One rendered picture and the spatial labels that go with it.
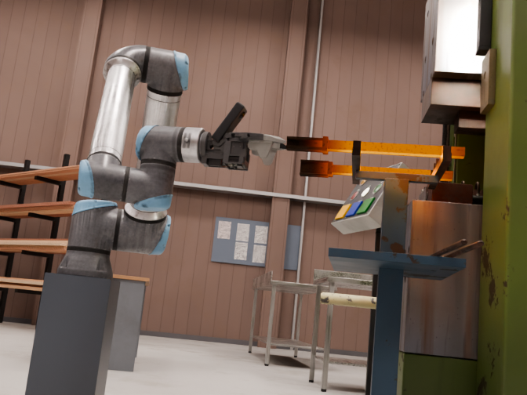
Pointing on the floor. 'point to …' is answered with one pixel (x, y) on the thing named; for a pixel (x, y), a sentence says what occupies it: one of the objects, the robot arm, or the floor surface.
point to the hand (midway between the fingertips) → (281, 142)
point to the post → (372, 324)
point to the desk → (127, 322)
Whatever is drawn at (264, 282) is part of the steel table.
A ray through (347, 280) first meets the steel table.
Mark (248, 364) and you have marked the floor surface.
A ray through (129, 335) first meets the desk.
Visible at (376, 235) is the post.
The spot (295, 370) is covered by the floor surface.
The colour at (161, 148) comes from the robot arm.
